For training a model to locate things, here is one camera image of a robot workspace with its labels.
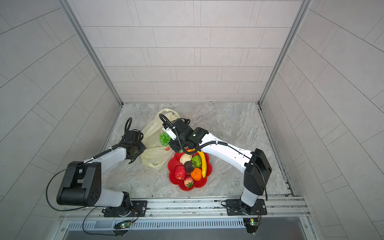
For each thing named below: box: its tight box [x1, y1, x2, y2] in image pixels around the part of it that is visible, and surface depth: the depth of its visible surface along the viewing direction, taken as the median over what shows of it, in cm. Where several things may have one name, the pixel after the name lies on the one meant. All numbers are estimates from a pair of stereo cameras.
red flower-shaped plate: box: [167, 151, 213, 192], surface depth 80 cm
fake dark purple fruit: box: [184, 160, 194, 173], surface depth 79 cm
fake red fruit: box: [175, 165, 187, 180], surface depth 79 cm
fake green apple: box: [191, 155, 202, 168], surface depth 82 cm
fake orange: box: [190, 167, 202, 181], surface depth 79 cm
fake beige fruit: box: [179, 153, 193, 165], surface depth 84 cm
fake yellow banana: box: [187, 148, 207, 179], surface depth 82 cm
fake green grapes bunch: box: [159, 132, 172, 147], surface depth 75 cm
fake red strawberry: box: [184, 176, 194, 189], surface depth 76 cm
